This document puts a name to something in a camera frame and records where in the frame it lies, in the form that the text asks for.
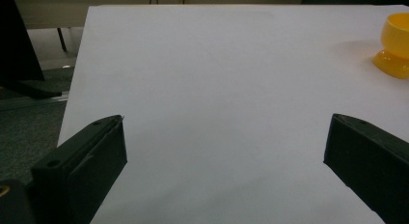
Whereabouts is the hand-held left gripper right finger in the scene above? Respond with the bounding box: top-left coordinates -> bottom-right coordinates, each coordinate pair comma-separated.
323,113 -> 409,224

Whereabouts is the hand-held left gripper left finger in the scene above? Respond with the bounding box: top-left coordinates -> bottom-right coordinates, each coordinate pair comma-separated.
30,114 -> 128,224

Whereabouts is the yellow plastic egg cup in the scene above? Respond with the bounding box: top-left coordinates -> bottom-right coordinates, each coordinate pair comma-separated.
371,12 -> 409,80

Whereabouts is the black metal stand leg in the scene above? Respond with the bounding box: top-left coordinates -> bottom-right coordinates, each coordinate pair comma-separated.
56,27 -> 69,54

